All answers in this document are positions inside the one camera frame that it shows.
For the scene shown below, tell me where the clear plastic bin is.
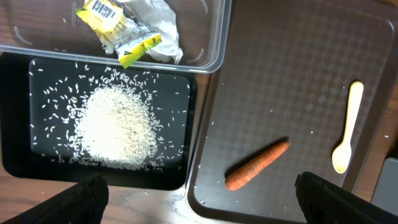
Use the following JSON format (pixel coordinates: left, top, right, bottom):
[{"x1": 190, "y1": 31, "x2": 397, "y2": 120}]
[{"x1": 1, "y1": 0, "x2": 232, "y2": 73}]

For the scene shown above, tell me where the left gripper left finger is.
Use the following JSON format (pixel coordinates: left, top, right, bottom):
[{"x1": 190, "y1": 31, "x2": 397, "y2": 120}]
[{"x1": 3, "y1": 174, "x2": 109, "y2": 224}]

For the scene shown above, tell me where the black waste tray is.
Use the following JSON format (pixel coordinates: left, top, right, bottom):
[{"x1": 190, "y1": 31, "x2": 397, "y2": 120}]
[{"x1": 1, "y1": 53, "x2": 197, "y2": 190}]

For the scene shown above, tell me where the brown serving tray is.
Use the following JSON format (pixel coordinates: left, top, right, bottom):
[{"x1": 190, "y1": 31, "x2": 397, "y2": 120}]
[{"x1": 186, "y1": 1, "x2": 397, "y2": 223}]

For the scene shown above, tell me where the white rice pile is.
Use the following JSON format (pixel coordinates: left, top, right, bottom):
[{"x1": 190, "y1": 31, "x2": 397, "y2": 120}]
[{"x1": 27, "y1": 60, "x2": 190, "y2": 172}]

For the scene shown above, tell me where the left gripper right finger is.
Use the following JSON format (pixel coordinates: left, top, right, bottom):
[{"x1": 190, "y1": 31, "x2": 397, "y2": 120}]
[{"x1": 295, "y1": 172, "x2": 397, "y2": 224}]

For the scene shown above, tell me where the yellow plastic spoon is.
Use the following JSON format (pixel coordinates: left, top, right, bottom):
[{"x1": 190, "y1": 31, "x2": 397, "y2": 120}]
[{"x1": 331, "y1": 81, "x2": 364, "y2": 174}]

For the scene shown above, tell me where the yellow green snack wrapper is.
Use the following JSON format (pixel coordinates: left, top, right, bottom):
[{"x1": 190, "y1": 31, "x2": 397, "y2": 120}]
[{"x1": 75, "y1": 0, "x2": 162, "y2": 68}]

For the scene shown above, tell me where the orange carrot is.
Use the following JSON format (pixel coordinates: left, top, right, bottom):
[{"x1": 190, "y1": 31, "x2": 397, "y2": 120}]
[{"x1": 225, "y1": 141, "x2": 290, "y2": 191}]

